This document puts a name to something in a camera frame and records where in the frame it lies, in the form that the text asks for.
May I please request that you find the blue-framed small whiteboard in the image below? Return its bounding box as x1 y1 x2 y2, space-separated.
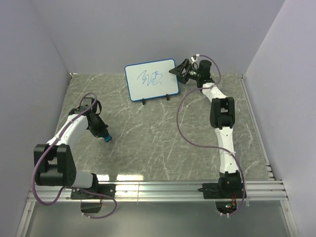
124 59 180 102

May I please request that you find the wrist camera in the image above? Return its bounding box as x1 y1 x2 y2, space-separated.
190 54 200 63
78 97 102 115

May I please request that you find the blue whiteboard eraser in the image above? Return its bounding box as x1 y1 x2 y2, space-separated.
104 135 112 142

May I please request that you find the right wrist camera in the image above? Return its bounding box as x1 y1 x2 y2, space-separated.
190 54 200 63

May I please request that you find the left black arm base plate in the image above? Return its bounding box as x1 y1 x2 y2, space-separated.
70 184 116 200

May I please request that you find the aluminium mounting rail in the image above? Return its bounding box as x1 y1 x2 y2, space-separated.
36 180 288 202

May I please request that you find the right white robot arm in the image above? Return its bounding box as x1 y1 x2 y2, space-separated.
169 56 246 198

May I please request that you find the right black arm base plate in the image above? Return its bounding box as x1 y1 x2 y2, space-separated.
198 183 247 199

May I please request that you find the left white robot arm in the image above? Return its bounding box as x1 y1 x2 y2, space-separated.
34 109 111 198

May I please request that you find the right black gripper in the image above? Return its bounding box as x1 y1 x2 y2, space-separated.
168 59 200 85

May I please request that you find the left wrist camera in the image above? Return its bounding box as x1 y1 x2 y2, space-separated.
78 97 102 115

